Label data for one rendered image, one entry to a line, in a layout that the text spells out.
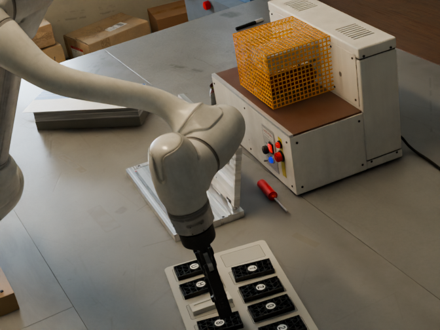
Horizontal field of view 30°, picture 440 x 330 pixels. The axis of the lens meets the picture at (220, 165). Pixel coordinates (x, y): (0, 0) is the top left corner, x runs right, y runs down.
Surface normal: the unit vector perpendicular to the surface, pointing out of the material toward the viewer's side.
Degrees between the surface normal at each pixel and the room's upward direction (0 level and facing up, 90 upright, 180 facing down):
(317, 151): 90
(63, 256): 0
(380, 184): 0
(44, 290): 0
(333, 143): 90
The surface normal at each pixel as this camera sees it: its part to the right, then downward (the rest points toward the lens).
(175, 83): -0.15, -0.86
